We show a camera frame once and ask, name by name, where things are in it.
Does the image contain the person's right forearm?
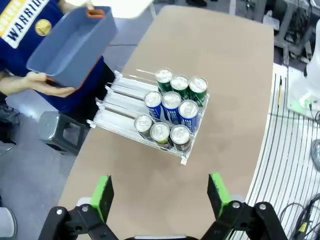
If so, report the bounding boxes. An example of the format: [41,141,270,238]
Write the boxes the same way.
[0,72,31,96]

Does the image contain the person's right hand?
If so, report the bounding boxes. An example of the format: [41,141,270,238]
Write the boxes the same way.
[24,71,77,98]

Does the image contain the blue beverage can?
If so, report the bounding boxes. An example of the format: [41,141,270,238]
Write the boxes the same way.
[161,91,183,123]
[144,91,163,121]
[178,99,200,131]

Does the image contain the person's left hand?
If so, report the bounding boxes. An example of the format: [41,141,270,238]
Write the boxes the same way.
[59,0,95,11]

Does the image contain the aluminium frame rack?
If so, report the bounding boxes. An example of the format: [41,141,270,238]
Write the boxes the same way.
[273,0,316,60]

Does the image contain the bundle of dark cables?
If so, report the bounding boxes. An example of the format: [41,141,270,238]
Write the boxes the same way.
[277,192,320,240]

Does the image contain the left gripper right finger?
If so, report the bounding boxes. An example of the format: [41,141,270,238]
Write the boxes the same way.
[199,172,288,240]

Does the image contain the person in blue Warriors shirt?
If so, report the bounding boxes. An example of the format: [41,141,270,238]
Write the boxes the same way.
[0,0,116,118]

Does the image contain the blue bin with orange handles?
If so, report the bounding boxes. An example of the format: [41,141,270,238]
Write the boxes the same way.
[26,6,118,90]

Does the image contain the white plastic bag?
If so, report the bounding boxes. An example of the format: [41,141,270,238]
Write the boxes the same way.
[262,9,281,31]

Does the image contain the clear white can dispenser rack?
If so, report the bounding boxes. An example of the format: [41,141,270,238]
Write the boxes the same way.
[86,67,210,165]

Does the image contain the white cylindrical object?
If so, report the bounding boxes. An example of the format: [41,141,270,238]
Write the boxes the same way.
[0,207,18,239]

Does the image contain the white slatted platform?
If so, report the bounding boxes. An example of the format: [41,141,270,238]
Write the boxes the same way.
[243,62,320,240]

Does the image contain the green beverage can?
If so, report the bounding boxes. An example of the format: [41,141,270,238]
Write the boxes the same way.
[188,76,209,107]
[154,68,174,92]
[170,75,190,98]

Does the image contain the grey plastic stool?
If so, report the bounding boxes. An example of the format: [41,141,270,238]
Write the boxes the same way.
[38,110,91,157]

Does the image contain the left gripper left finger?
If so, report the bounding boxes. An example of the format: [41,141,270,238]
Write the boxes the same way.
[37,174,118,240]

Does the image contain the black Pepsi can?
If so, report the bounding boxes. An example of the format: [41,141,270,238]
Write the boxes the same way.
[149,121,171,148]
[134,114,153,138]
[169,124,192,152]

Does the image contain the yellow handled tool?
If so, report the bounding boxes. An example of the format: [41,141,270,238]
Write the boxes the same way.
[277,76,284,105]

